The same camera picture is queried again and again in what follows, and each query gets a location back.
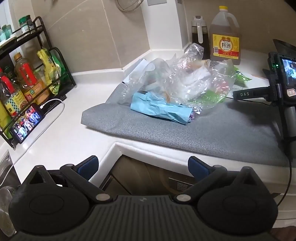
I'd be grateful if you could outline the green-capped dark bottle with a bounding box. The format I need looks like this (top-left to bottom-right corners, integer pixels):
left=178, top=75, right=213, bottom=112
left=3, top=66, right=17, bottom=80

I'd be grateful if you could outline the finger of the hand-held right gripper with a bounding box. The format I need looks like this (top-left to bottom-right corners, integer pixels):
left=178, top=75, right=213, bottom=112
left=233, top=85, right=272, bottom=101

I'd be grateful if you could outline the green snack bag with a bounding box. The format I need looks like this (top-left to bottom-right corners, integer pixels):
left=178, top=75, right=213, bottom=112
left=50, top=49, right=70, bottom=87

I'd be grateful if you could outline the pale green cup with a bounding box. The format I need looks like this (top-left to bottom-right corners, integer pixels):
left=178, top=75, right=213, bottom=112
left=0, top=24, right=12, bottom=42

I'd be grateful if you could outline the grey fabric mat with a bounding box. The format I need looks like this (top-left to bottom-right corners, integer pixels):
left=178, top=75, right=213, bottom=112
left=81, top=80, right=289, bottom=168

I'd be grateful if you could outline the red-capped sauce bottle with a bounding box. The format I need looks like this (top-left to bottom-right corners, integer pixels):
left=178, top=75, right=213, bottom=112
left=0, top=68, right=29, bottom=117

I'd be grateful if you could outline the yellow snack bag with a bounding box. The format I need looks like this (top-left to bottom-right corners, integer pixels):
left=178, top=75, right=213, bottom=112
left=37, top=48, right=62, bottom=95

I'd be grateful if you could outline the black smartphone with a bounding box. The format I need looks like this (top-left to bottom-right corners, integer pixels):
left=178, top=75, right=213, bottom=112
left=9, top=103, right=43, bottom=144

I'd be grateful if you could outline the green-lidded spice jar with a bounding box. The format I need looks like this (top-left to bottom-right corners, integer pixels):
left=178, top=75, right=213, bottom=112
left=18, top=16, right=30, bottom=34

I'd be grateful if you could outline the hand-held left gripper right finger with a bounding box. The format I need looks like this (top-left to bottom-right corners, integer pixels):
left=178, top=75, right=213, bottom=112
left=175, top=156, right=270, bottom=205

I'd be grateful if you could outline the cooking oil bottle red label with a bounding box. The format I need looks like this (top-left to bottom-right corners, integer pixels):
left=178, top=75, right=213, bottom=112
left=13, top=53, right=50, bottom=103

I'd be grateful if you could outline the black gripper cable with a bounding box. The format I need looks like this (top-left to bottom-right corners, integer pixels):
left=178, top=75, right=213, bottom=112
left=276, top=139, right=293, bottom=208

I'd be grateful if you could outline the cooking wine jug yellow cap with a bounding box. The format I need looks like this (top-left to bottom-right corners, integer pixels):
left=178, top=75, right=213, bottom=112
left=209, top=6, right=242, bottom=65

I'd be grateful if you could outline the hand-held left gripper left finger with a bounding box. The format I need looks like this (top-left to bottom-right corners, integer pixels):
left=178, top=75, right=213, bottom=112
left=22, top=156, right=112, bottom=205

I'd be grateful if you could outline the green snack wrapper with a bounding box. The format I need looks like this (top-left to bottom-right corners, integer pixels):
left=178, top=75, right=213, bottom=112
left=232, top=66, right=253, bottom=88

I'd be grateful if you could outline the beige vented cabinet door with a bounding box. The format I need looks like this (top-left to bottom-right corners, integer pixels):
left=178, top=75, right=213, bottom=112
left=101, top=155, right=197, bottom=197

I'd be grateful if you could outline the metal mesh strainer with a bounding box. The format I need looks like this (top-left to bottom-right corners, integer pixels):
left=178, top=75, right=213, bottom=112
left=116, top=0, right=145, bottom=12

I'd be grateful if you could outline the dark-lidded spice jar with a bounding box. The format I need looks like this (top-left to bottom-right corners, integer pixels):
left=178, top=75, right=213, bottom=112
left=26, top=15, right=36, bottom=32

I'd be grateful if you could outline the dark soy sauce dispenser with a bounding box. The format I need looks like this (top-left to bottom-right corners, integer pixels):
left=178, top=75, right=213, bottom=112
left=191, top=16, right=211, bottom=61

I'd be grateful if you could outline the black wire kitchen rack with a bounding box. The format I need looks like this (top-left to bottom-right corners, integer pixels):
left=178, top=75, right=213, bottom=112
left=0, top=16, right=77, bottom=151

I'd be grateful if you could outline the white charging cable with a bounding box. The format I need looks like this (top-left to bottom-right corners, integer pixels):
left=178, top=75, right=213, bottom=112
left=0, top=98, right=65, bottom=186

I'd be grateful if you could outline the light blue wrapper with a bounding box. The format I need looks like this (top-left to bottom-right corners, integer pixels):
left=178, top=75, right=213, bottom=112
left=130, top=91, right=193, bottom=126

